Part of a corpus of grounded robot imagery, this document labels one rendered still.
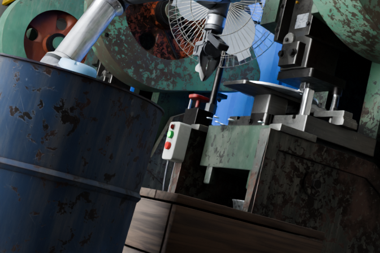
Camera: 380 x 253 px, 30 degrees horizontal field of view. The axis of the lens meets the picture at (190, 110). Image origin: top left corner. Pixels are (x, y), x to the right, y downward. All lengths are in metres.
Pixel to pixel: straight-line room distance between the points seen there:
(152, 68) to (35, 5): 1.82
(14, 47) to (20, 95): 4.11
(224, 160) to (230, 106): 2.71
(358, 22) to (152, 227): 0.95
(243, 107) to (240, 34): 1.70
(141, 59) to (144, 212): 2.16
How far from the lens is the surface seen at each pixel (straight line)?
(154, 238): 1.47
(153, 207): 1.50
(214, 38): 2.63
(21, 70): 1.10
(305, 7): 2.53
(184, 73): 3.72
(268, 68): 4.78
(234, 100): 5.05
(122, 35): 3.60
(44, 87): 1.09
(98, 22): 2.30
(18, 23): 5.23
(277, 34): 2.54
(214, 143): 2.43
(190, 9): 3.28
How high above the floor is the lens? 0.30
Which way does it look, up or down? 9 degrees up
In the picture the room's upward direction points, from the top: 14 degrees clockwise
